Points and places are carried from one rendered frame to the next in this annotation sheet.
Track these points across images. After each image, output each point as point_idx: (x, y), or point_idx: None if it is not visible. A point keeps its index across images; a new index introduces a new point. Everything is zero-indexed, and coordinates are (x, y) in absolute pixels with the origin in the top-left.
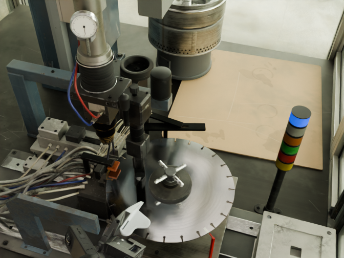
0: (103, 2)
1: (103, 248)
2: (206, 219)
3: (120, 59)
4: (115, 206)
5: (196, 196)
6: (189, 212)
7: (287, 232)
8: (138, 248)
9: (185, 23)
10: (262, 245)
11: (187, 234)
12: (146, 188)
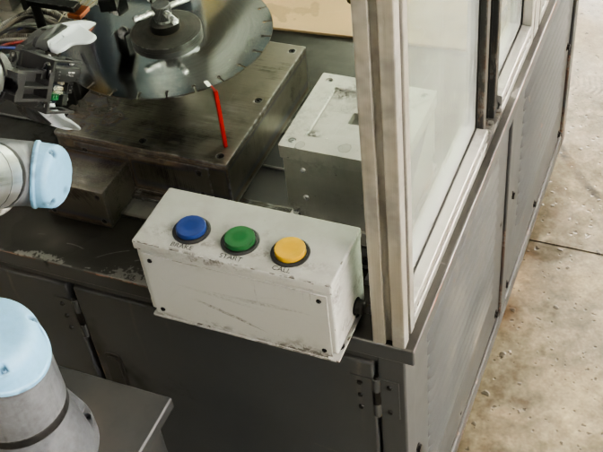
0: None
1: (16, 57)
2: (211, 72)
3: None
4: None
5: (205, 47)
6: (187, 65)
7: (353, 97)
8: (74, 66)
9: None
10: (305, 112)
11: (175, 89)
12: (126, 39)
